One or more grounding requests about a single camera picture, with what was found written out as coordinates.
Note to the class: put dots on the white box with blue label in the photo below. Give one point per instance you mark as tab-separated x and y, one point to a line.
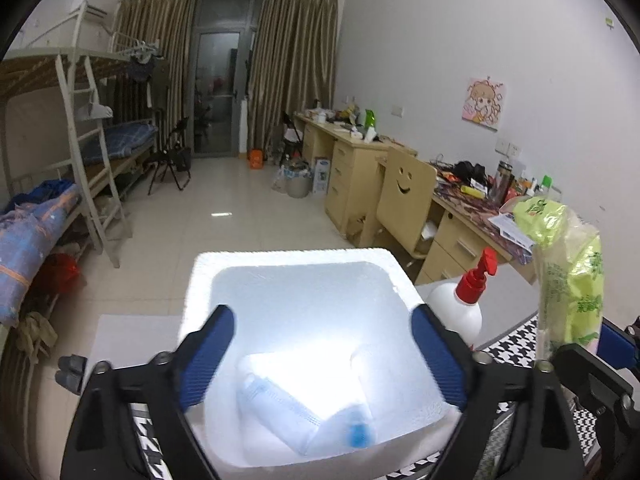
322	176

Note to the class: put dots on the dark thermos bottle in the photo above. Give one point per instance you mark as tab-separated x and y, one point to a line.
502	182

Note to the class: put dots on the wooden desk with drawers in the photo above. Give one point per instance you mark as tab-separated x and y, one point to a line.
345	175

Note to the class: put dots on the green capped bottle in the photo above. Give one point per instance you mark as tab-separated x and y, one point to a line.
546	184

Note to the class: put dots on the orange bucket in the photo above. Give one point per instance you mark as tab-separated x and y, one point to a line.
256	159

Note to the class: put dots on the white bottle with red pump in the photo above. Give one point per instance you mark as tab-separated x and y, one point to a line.
460	310

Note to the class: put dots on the black folding chair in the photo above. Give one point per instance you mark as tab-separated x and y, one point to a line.
292	137

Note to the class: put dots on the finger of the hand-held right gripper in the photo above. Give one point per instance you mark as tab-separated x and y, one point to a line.
580	365
615	342

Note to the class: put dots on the blue patterned quilt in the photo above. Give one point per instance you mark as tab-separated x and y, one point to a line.
35	240

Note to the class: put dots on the glass balcony door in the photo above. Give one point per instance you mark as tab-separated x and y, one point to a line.
220	80

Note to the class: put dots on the blue checkered mattress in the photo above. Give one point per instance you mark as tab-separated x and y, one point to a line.
120	137

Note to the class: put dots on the green snack bag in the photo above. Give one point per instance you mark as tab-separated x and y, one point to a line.
370	119

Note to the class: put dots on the houndstooth table cloth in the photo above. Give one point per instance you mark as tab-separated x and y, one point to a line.
515	340

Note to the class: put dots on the pink cartoon wall poster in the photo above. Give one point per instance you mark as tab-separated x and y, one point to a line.
484	104

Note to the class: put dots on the grey slippers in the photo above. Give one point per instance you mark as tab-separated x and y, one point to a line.
72	372

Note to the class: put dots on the wooden smiley chair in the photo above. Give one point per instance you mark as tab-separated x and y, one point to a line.
405	190

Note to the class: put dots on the hanging dark clothes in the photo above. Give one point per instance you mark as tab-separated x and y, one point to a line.
141	67

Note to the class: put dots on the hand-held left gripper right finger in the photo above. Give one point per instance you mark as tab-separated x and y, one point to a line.
440	355

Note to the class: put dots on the printed paper sheet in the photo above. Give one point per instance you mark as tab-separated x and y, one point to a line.
507	227

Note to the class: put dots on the black folding stool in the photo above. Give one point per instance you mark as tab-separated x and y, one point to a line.
172	160

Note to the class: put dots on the yellow tube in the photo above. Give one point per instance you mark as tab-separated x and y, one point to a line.
472	191

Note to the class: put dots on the brown curtain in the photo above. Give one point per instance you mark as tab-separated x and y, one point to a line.
160	60
295	60

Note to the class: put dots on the red bag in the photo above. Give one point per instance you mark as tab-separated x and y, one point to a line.
62	272

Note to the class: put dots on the white metal bunk bed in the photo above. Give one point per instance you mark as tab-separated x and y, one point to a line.
75	110

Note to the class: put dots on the black bag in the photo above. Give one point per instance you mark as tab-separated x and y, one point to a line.
471	172

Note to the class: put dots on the white foam box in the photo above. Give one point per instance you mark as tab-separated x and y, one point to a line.
300	300

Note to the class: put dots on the small white wall socket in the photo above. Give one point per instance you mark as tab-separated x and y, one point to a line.
396	110

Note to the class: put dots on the white air conditioner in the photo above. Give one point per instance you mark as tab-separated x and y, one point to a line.
95	4

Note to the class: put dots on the olive cloth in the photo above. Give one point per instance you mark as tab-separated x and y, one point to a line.
37	332

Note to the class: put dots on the green tissue pack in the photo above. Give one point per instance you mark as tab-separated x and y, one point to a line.
575	280

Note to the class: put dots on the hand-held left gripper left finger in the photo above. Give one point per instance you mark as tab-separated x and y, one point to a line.
207	355

